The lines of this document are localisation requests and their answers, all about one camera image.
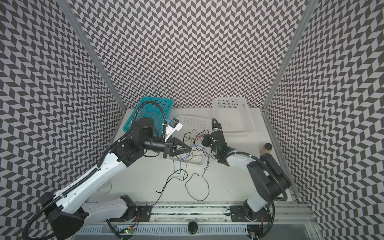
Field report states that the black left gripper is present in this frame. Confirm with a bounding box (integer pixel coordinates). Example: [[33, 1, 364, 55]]
[[138, 134, 191, 159]]

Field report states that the long black wire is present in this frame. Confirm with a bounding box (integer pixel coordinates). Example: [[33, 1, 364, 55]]
[[149, 155, 211, 207]]

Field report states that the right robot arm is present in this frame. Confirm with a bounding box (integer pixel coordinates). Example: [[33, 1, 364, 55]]
[[202, 131, 292, 222]]

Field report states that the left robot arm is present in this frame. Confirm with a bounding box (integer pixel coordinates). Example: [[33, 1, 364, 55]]
[[22, 101, 192, 240]]

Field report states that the white plastic basket middle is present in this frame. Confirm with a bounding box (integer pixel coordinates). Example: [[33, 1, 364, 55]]
[[170, 115, 211, 165]]

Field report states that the white plastic basket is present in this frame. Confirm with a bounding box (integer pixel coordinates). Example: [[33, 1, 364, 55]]
[[170, 115, 211, 165], [212, 98, 255, 136]]

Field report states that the white plastic basket right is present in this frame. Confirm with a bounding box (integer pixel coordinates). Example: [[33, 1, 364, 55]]
[[212, 98, 255, 136]]

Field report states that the teal plastic basket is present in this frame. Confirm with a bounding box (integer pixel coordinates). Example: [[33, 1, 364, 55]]
[[123, 97, 174, 134]]

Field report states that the brown spice bottle black cap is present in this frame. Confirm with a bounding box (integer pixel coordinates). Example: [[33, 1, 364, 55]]
[[259, 143, 273, 155]]

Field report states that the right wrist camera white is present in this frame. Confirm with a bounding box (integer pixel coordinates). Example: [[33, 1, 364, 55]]
[[213, 123, 223, 132]]

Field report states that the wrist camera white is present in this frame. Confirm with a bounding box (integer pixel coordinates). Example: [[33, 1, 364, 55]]
[[165, 118, 183, 142], [213, 123, 223, 132]]

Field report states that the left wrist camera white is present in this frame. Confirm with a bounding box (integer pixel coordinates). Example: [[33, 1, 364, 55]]
[[165, 118, 183, 142]]

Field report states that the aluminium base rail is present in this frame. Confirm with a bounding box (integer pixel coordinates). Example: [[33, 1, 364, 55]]
[[68, 201, 310, 236]]

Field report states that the aluminium corner post left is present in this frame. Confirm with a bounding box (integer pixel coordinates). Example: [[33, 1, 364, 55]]
[[56, 0, 127, 112]]

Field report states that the aluminium corner post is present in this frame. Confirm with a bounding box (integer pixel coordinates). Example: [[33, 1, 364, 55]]
[[262, 0, 319, 112], [56, 0, 127, 112]]

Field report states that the aluminium corner post right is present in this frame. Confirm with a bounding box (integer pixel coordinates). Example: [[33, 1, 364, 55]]
[[262, 0, 319, 112]]

